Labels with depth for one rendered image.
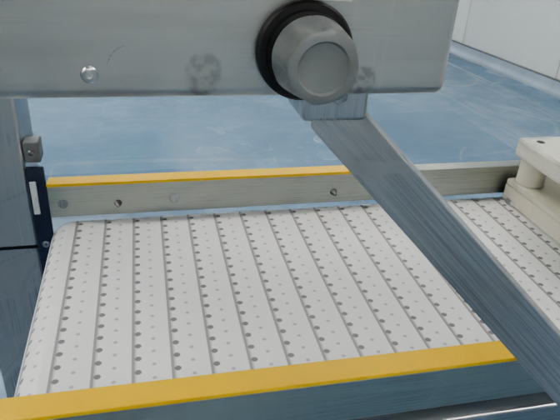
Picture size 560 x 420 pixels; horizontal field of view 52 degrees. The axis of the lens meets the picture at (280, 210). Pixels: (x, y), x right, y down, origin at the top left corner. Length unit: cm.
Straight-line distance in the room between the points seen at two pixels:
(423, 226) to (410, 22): 10
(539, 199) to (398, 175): 37
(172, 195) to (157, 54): 36
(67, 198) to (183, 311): 18
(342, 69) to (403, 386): 22
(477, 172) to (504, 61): 464
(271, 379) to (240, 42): 20
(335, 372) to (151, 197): 28
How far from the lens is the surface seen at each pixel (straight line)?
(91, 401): 33
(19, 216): 59
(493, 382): 39
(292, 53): 18
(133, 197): 55
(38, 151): 56
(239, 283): 47
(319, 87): 18
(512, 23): 524
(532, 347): 30
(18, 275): 63
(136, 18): 20
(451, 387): 38
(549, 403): 44
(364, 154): 27
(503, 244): 58
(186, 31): 20
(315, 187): 58
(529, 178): 64
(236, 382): 33
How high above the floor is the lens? 116
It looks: 28 degrees down
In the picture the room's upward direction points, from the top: 3 degrees clockwise
